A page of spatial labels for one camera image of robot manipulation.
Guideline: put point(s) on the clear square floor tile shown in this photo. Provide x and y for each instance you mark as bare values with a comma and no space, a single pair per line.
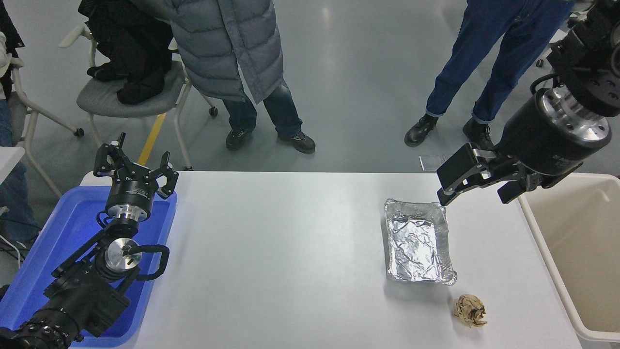
445,157
430,163

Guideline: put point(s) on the person in jeans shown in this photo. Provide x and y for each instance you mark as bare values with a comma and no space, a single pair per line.
484,43

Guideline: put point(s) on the small white side table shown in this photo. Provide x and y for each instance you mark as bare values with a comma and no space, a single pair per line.
8,160

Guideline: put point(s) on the black bundle of clothing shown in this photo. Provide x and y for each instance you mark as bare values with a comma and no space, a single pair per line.
131,53

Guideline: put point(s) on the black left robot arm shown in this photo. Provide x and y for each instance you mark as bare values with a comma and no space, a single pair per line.
82,295

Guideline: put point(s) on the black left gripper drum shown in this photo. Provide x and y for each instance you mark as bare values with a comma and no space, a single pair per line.
131,190

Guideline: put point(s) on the crumpled tan paper ball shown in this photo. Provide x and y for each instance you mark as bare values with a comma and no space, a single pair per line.
470,311

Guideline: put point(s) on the grey seat white frame chair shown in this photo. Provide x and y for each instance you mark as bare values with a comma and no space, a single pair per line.
104,104

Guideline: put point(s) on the person seated beside table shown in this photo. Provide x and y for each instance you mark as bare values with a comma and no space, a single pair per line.
12,189

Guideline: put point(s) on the large pale bin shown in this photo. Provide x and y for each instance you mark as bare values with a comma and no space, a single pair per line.
586,252

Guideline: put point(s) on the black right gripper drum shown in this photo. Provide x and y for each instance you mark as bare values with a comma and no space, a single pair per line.
537,140

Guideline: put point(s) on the rectangular foil tray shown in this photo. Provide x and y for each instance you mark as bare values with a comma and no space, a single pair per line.
416,245

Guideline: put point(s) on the person in long coat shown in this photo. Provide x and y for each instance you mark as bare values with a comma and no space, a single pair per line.
223,43

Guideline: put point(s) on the blue plastic tray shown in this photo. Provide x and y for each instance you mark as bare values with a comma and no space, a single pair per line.
58,228

